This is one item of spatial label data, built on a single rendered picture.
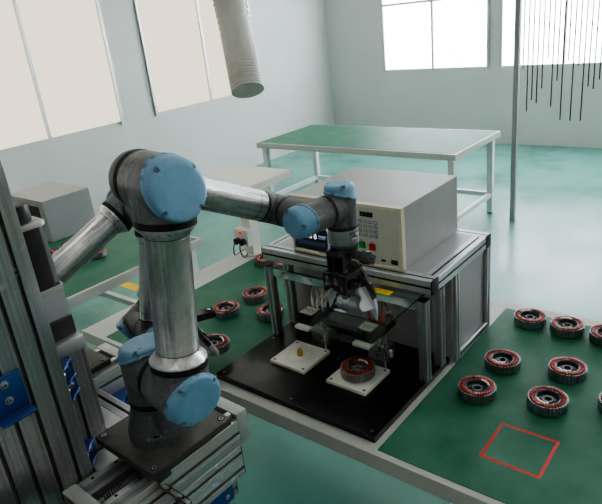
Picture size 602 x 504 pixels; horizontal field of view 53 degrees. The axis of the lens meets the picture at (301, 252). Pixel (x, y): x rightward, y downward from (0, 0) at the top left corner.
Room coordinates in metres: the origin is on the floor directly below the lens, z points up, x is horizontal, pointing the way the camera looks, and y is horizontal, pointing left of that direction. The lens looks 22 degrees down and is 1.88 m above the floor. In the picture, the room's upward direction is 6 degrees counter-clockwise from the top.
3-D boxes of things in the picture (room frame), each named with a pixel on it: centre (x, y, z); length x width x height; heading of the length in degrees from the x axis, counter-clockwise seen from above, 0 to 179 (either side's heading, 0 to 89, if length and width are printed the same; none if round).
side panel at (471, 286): (1.82, -0.56, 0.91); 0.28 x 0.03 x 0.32; 139
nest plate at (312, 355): (1.81, 0.04, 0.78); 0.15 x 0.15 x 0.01; 49
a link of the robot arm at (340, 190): (1.36, -0.10, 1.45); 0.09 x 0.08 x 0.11; 130
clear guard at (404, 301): (1.61, -0.19, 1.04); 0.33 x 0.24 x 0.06; 139
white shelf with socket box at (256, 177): (2.76, 0.26, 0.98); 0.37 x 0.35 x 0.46; 49
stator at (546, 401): (1.42, -0.66, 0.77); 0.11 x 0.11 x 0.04
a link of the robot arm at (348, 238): (1.36, -0.11, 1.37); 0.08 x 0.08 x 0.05
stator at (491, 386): (1.52, -0.49, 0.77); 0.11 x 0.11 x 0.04
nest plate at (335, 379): (1.65, -0.14, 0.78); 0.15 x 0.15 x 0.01; 49
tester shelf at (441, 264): (1.97, -0.26, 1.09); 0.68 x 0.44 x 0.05; 49
